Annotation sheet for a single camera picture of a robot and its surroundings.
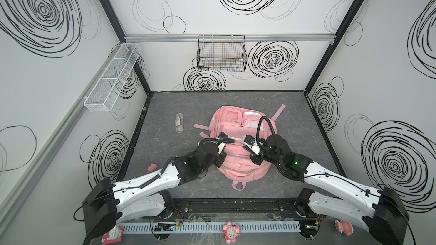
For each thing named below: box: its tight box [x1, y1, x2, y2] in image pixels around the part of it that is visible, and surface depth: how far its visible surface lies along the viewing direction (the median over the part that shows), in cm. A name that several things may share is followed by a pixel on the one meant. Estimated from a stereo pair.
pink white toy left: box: [101, 226, 124, 245], surface depth 64 cm
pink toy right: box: [334, 220, 354, 236], surface depth 69 cm
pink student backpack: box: [193, 103, 287, 191], surface depth 81 cm
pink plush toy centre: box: [222, 221, 242, 244], surface depth 67 cm
